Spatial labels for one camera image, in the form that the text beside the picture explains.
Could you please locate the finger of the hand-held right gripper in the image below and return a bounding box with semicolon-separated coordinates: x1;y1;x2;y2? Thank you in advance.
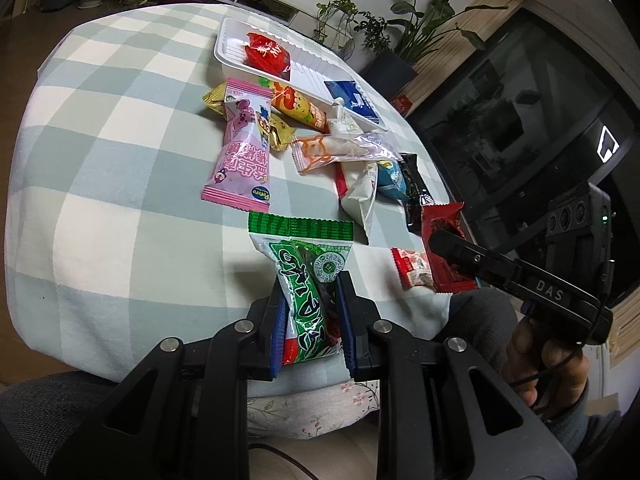
429;229;521;291

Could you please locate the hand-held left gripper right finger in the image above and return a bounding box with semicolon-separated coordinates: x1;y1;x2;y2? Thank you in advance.
334;270;576;480

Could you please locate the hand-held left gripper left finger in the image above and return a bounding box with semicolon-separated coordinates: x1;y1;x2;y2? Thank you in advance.
47;282;288;480

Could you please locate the dark red snack packet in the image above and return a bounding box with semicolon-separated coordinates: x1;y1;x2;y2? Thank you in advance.
421;202;479;293

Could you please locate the green snack packet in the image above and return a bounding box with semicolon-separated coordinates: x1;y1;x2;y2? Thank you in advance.
248;211;354;367

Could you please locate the small red and white packet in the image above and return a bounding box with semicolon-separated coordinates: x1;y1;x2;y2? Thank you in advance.
391;247;436;291

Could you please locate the black snack packet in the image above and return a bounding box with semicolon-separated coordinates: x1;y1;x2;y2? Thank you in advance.
400;153;435;233

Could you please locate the white snack packet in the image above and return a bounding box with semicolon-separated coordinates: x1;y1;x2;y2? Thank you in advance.
335;160;379;244

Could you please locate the pink cartoon snack packet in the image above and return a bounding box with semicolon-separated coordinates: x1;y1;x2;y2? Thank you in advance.
201;77;275;212

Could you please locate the clear packet with orange print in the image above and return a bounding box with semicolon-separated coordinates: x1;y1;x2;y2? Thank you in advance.
291;132;403;175

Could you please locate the orange lollipop packet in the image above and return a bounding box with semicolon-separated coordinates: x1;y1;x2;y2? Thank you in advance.
270;84;328;133

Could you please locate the white plastic tray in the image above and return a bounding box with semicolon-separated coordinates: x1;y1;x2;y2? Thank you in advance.
214;16;388;133

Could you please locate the person's right forearm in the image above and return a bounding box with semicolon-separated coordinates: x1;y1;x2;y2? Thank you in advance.
560;385;628;468

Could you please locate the person's right hand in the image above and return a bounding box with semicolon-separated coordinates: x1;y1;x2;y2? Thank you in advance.
502;317;588;411

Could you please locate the person's grey trouser leg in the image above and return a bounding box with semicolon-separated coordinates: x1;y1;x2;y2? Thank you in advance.
435;291;523;361
0;372;128;480

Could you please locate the floral cloth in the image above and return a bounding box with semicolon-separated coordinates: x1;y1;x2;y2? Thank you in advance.
247;379;382;442

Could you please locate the blue panda snack packet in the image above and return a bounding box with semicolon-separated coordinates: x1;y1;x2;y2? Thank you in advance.
375;159;407;200

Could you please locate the black glass cabinet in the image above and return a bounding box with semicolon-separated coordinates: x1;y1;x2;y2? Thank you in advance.
410;10;640;306

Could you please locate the small clear white packet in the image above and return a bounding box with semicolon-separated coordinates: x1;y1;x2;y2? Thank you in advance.
327;104;388;137

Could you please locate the blue and white packet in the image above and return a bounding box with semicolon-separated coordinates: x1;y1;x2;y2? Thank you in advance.
324;80;383;125

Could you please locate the black plant pot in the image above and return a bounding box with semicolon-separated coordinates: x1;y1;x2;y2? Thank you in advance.
360;50;418;98

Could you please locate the checked tablecloth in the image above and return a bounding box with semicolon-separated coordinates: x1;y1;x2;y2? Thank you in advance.
5;2;468;391

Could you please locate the gold snack packet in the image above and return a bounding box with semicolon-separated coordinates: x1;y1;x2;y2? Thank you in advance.
202;84;297;152

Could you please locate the large leafy potted plant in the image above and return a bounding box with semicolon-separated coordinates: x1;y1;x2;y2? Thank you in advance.
390;0;508;63

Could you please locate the small bushy green plant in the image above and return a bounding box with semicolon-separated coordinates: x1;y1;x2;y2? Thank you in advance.
357;10;392;55

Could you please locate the bright red snack packet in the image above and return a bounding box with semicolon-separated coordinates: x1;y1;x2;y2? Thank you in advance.
243;31;293;81

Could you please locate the black cable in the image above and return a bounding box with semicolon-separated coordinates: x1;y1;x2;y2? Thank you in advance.
248;442;321;480

